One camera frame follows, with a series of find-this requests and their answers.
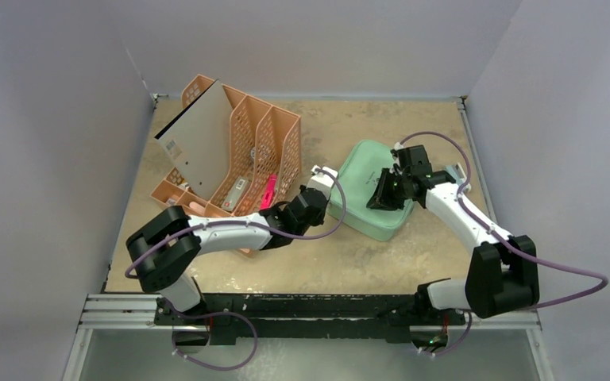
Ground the mint green storage case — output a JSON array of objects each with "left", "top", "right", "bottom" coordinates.
[{"left": 327, "top": 140, "right": 414, "bottom": 241}]

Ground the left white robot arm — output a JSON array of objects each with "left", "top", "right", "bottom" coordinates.
[{"left": 125, "top": 187, "right": 330, "bottom": 325}]

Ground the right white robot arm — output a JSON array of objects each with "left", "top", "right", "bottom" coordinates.
[{"left": 367, "top": 144, "right": 540, "bottom": 323}]

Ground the pink marker pen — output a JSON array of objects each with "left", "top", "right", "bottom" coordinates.
[{"left": 260, "top": 174, "right": 277, "bottom": 210}]

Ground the pink plastic desk organizer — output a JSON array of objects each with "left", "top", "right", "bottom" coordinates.
[{"left": 151, "top": 83, "right": 302, "bottom": 217}]

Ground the grey folder board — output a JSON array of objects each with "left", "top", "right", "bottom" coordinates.
[{"left": 155, "top": 75, "right": 234, "bottom": 201}]

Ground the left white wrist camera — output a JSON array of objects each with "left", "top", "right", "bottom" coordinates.
[{"left": 306, "top": 165, "right": 338, "bottom": 200}]

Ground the black table front rail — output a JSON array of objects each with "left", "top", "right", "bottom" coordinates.
[{"left": 81, "top": 291, "right": 540, "bottom": 348}]

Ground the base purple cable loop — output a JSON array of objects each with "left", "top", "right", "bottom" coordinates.
[{"left": 171, "top": 306, "right": 262, "bottom": 371}]

